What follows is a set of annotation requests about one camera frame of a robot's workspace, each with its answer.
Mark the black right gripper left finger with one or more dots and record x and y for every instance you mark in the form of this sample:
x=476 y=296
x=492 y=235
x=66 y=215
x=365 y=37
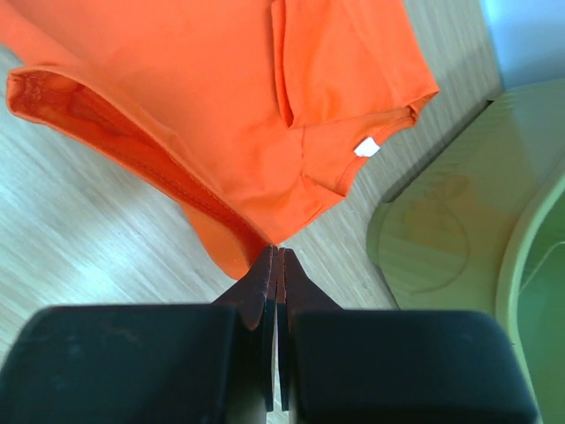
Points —
x=148 y=363

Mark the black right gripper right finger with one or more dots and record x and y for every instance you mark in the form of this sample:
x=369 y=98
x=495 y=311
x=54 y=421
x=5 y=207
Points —
x=341 y=365

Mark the orange t-shirt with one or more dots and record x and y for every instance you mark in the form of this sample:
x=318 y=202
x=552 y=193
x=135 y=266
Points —
x=254 y=116

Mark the green plastic bin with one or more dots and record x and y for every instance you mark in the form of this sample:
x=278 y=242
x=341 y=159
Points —
x=482 y=228

